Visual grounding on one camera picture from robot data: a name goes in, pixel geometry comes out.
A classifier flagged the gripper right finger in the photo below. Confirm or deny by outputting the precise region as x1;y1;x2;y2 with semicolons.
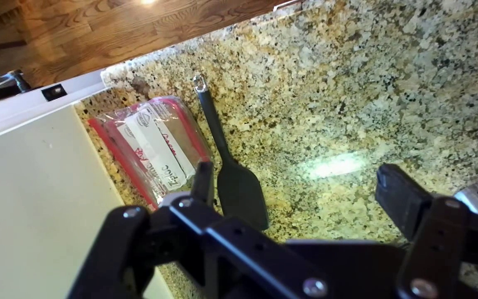
375;163;478;299

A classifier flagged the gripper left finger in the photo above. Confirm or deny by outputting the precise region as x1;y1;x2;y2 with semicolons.
67;161;329;299

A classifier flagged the black spatula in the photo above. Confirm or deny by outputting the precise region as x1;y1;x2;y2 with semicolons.
193;75;270;231

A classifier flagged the clear zip bag red seal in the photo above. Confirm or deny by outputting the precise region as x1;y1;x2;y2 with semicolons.
88;96;215;211

